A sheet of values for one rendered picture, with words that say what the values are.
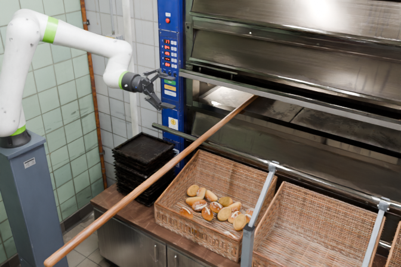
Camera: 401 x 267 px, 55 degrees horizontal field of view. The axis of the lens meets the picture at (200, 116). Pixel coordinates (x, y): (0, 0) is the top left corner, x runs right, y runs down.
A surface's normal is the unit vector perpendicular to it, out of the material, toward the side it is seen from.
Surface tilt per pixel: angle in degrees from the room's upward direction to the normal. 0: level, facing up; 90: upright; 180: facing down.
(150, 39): 90
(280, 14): 70
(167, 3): 90
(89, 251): 0
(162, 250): 90
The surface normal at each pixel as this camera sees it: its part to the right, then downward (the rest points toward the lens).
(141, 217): 0.01, -0.89
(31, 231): 0.82, 0.26
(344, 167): -0.51, 0.04
